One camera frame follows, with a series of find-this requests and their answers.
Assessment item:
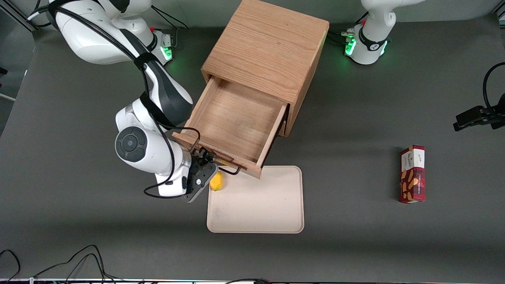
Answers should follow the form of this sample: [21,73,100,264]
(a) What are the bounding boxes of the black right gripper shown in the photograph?
[189,147,221,178]

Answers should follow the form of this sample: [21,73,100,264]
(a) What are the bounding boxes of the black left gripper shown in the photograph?
[453,93,505,132]

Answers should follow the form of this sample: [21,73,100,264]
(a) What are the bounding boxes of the wooden drawer with worn front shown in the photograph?
[172,75,289,179]

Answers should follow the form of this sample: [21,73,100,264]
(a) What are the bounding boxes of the wooden drawer cabinet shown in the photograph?
[201,0,330,138]

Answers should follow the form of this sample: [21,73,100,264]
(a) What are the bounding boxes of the yellow lemon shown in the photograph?
[209,172,224,192]

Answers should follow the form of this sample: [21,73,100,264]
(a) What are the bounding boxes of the beige rectangular tray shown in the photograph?
[206,166,305,234]

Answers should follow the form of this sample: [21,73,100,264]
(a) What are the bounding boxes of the red cookie box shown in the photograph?
[398,145,426,204]

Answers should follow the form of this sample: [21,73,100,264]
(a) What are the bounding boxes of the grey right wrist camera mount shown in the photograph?
[184,165,219,203]

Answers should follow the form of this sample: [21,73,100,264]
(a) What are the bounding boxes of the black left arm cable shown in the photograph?
[483,62,505,112]

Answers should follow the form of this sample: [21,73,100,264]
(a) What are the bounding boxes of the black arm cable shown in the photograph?
[483,62,505,112]
[28,0,202,199]

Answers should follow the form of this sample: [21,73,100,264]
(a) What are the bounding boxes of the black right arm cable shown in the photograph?
[28,0,202,199]

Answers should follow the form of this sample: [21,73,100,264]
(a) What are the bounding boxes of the black right base cable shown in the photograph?
[150,7,190,51]

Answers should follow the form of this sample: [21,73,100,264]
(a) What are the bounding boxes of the black base cable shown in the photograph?
[150,7,190,51]
[327,12,369,45]

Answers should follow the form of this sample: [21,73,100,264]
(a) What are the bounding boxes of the black left base cable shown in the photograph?
[327,12,369,45]

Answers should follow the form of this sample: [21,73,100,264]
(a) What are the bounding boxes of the black floor cable long loops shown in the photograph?
[33,245,121,283]

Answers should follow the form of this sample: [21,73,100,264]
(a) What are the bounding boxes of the black floor cable short loop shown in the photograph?
[0,249,21,283]

